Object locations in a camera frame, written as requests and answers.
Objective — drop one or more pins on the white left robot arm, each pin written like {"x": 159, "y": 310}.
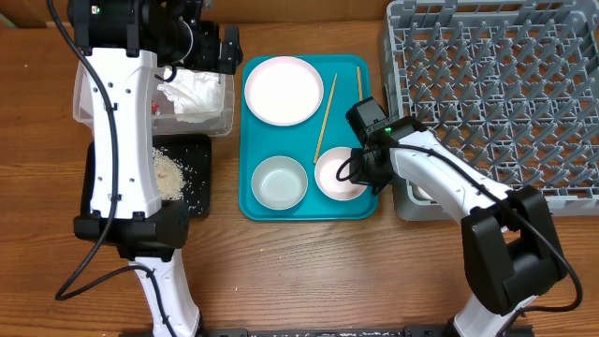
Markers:
{"x": 121, "y": 45}

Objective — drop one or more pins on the left wooden chopstick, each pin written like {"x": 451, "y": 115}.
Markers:
{"x": 325, "y": 119}

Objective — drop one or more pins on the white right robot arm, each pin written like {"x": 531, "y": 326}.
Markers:
{"x": 512, "y": 253}

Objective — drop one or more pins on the cooked white rice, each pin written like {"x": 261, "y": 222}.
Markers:
{"x": 175, "y": 180}

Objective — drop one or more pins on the clear plastic waste bin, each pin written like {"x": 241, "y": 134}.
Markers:
{"x": 165, "y": 123}

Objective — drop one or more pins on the white tissue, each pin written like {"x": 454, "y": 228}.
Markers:
{"x": 196, "y": 96}

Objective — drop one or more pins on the white plastic cup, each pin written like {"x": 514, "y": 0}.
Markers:
{"x": 421, "y": 194}

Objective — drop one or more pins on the white small bowl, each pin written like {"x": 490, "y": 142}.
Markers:
{"x": 325, "y": 172}

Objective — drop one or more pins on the large white round plate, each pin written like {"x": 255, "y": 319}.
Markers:
{"x": 284, "y": 91}

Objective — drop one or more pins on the grey bowl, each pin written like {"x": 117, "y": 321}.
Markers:
{"x": 279, "y": 183}

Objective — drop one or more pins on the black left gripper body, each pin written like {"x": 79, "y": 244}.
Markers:
{"x": 207, "y": 51}

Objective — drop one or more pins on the teal plastic tray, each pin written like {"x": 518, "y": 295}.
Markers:
{"x": 259, "y": 141}

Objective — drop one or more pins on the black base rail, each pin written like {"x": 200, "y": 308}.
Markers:
{"x": 408, "y": 331}

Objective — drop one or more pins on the right wooden chopstick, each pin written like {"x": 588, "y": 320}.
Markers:
{"x": 359, "y": 84}

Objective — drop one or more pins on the black waste tray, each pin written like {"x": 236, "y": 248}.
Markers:
{"x": 199, "y": 150}

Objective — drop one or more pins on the wooden chopstick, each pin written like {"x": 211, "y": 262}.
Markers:
{"x": 359, "y": 84}
{"x": 325, "y": 119}

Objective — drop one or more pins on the grey dishwasher rack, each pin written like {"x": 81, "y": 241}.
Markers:
{"x": 511, "y": 87}

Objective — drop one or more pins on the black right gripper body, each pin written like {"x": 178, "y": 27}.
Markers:
{"x": 367, "y": 170}

